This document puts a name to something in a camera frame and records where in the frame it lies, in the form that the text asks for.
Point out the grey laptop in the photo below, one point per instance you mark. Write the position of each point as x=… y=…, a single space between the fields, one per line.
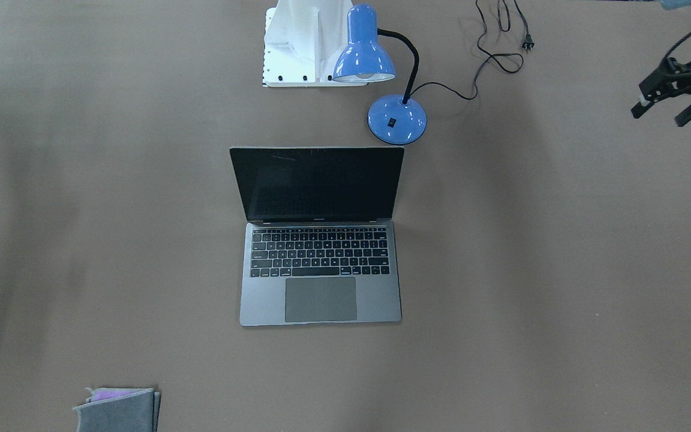
x=320 y=241

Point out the folded grey cloth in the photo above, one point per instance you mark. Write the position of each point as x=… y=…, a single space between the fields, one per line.
x=119 y=409

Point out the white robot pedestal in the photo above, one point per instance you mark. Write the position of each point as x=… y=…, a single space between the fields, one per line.
x=303 y=43

